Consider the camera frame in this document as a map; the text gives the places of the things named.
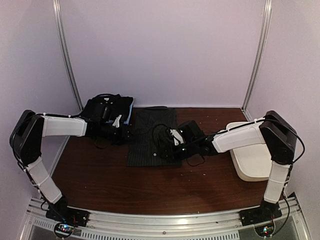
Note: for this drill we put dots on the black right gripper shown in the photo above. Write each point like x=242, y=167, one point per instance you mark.
x=172, y=154

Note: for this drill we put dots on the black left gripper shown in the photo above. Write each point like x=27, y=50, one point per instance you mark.
x=122, y=136

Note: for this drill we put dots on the dark pinstriped long sleeve shirt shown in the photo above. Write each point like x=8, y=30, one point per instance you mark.
x=150, y=134

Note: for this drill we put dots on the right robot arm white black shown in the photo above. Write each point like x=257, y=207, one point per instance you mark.
x=271, y=130

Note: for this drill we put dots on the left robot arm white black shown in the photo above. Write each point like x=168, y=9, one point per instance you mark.
x=110, y=122

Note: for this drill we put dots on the white plastic basin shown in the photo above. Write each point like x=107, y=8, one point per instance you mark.
x=252, y=163

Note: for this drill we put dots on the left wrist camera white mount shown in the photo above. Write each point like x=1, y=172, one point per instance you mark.
x=118, y=121

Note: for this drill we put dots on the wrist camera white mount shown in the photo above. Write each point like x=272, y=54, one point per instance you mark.
x=118, y=121
x=177, y=137

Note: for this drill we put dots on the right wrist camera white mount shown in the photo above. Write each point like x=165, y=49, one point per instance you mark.
x=177, y=137

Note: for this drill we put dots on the aluminium front rail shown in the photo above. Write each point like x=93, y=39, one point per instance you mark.
x=221, y=225

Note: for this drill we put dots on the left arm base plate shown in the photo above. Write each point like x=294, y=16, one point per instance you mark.
x=71, y=216

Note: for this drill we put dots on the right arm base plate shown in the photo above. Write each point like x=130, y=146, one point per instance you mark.
x=257, y=215

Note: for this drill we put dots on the left aluminium corner post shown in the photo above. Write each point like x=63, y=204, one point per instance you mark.
x=65, y=53

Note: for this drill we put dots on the aluminium corner post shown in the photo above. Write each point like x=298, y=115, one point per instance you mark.
x=65, y=53
x=264, y=30

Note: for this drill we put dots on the right aluminium corner post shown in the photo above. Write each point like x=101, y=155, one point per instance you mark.
x=264, y=30

